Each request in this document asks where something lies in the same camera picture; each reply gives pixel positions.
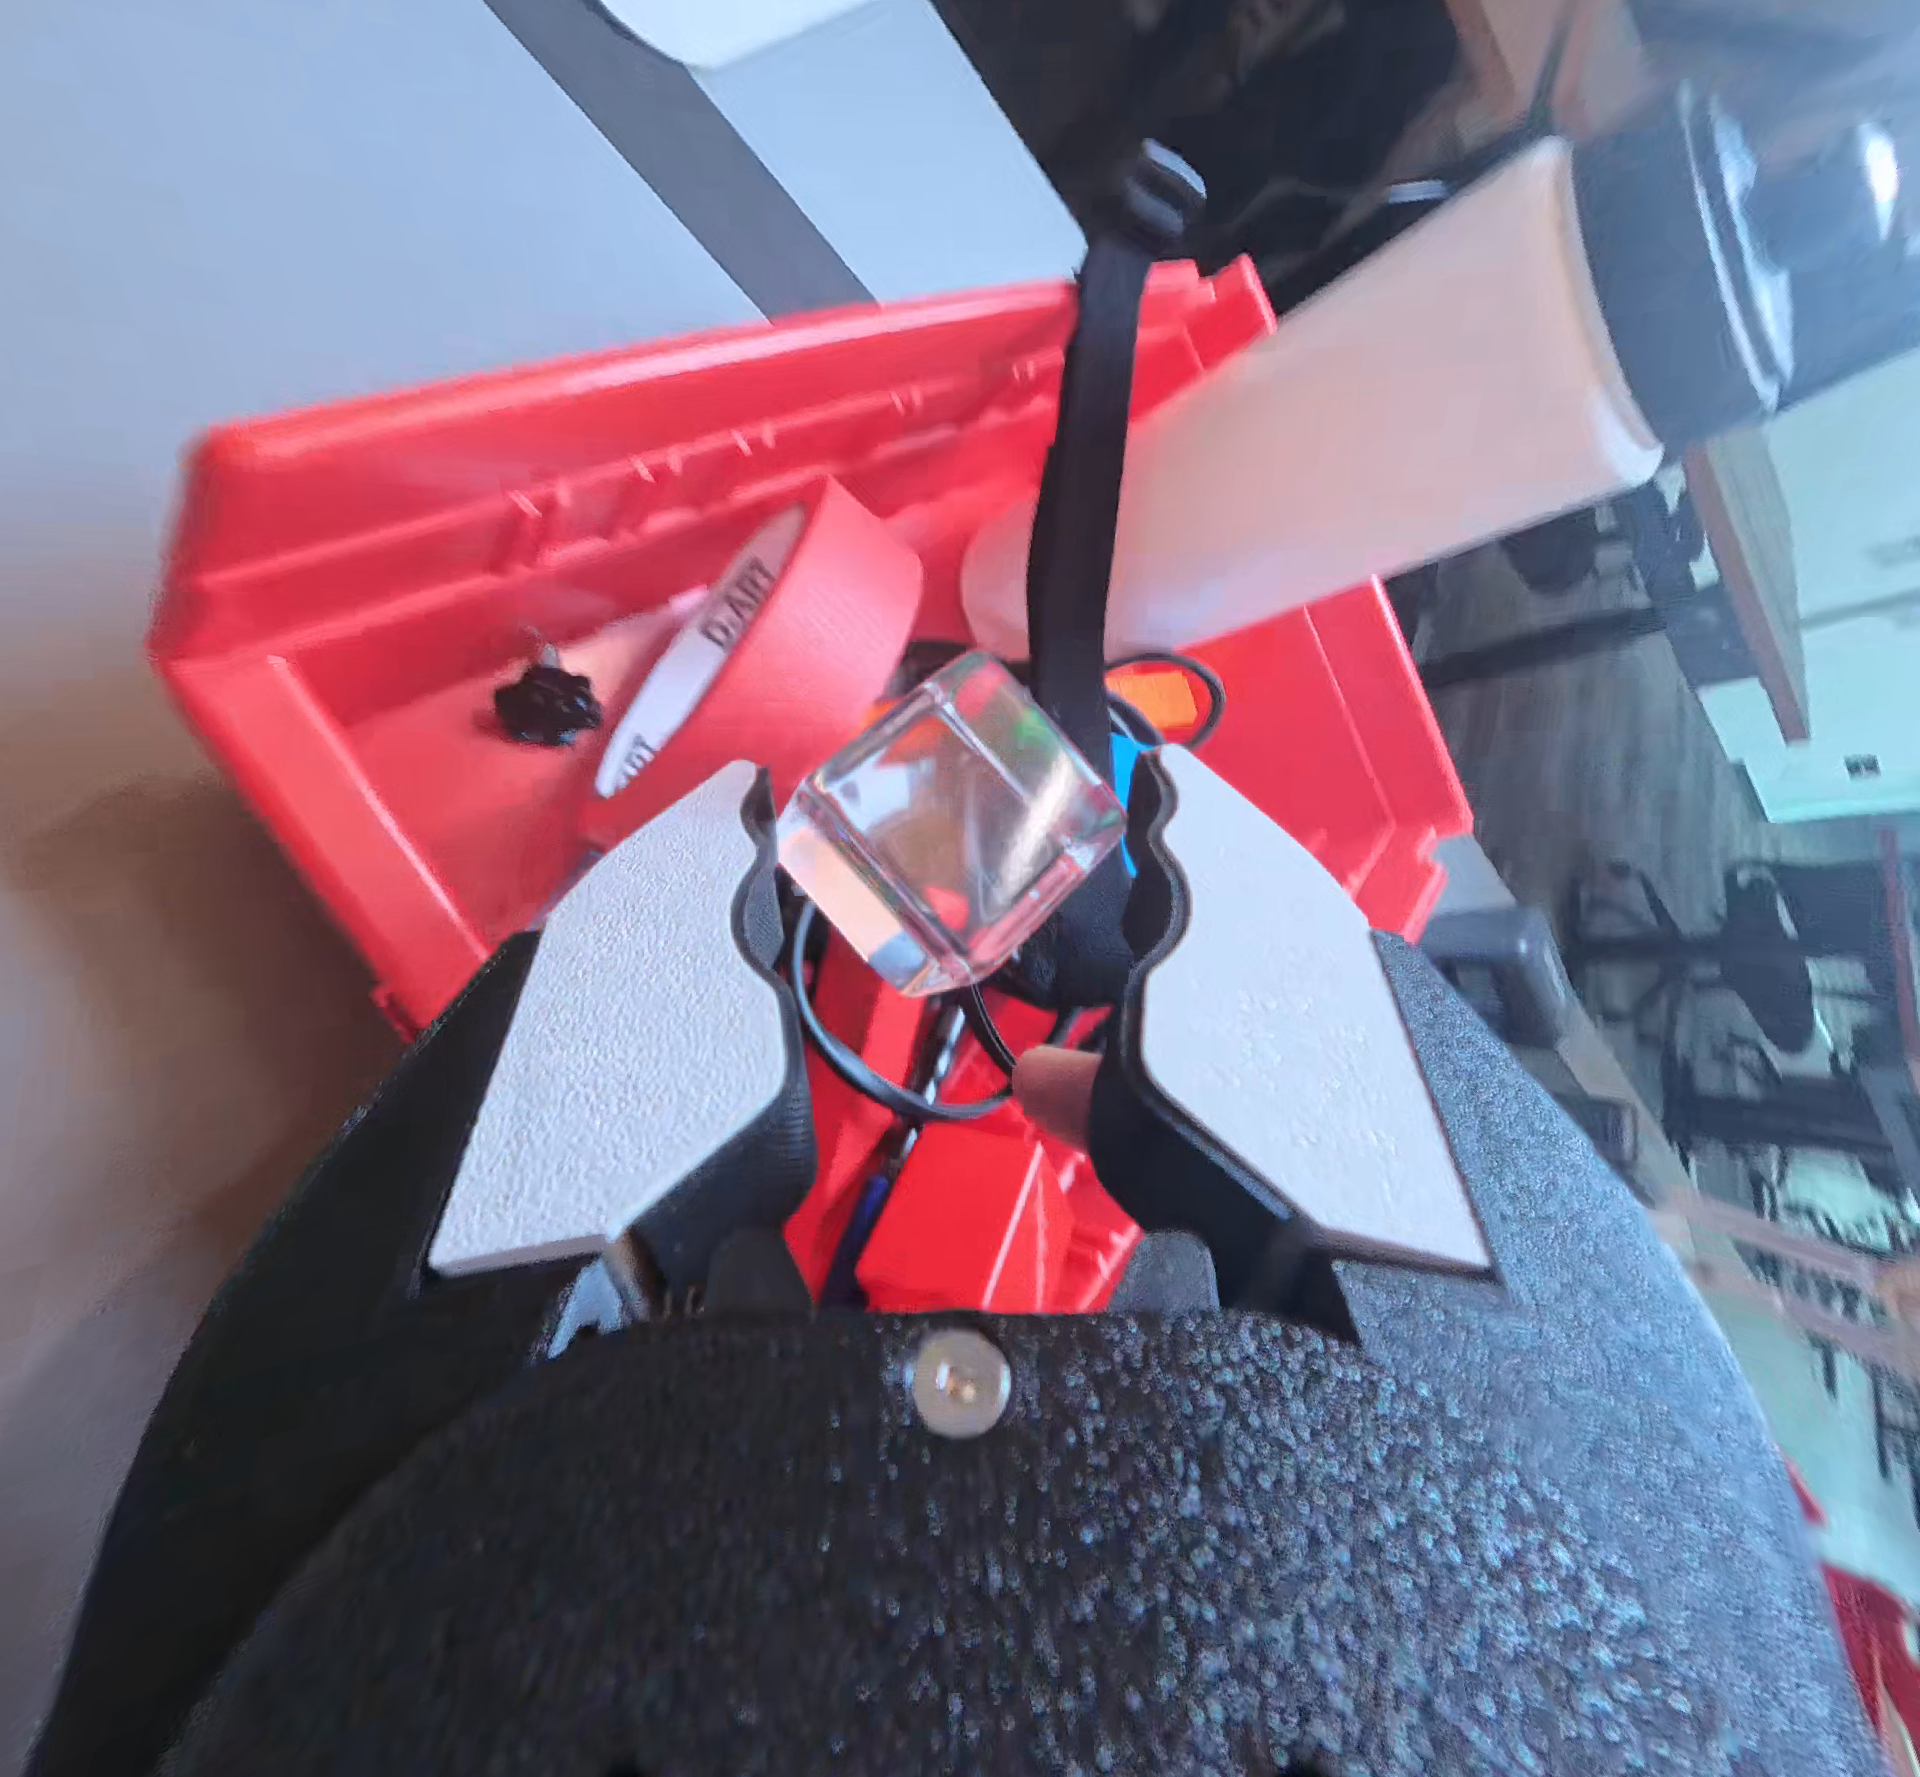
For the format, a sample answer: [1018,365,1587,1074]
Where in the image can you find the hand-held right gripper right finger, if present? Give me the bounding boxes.
[1087,745,1497,1279]

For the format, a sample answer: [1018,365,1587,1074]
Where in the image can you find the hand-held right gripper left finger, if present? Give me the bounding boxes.
[427,761,822,1282]

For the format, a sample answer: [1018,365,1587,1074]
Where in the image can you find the clear glass cube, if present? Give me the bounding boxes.
[775,652,1130,999]

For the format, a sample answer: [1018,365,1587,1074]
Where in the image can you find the red plastic bin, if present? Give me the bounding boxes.
[1782,1455,1920,1749]
[146,250,1481,1316]

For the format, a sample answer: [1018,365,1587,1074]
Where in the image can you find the person's right hand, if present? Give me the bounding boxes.
[1012,1045,1115,1151]

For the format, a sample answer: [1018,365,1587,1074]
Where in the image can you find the small black knob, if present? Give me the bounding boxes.
[492,656,607,748]

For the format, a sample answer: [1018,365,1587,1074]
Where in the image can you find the orange tag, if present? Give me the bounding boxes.
[1107,658,1231,747]

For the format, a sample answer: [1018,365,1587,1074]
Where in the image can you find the red tape roll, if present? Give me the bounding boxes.
[588,476,929,852]

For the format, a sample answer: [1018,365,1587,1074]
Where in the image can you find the black office chair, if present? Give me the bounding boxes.
[1566,854,1900,1164]

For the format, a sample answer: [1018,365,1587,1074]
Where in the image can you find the white water bottle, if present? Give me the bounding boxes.
[960,82,1920,655]

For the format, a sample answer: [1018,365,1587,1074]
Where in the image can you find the black cable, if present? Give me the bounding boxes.
[786,893,1087,1127]

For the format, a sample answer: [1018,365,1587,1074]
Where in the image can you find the black strap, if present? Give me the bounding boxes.
[1024,137,1213,766]

